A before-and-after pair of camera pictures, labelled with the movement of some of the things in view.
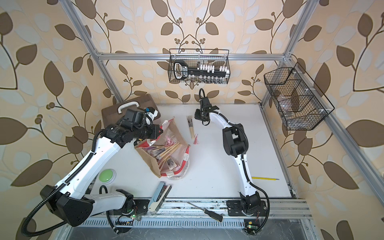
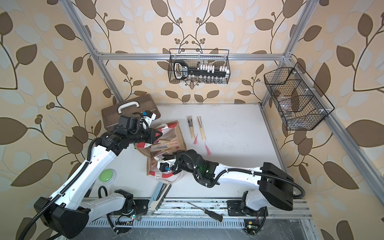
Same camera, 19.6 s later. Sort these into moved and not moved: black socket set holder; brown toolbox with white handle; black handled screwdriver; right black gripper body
Moved: right black gripper body
Not moved: black socket set holder; black handled screwdriver; brown toolbox with white handle
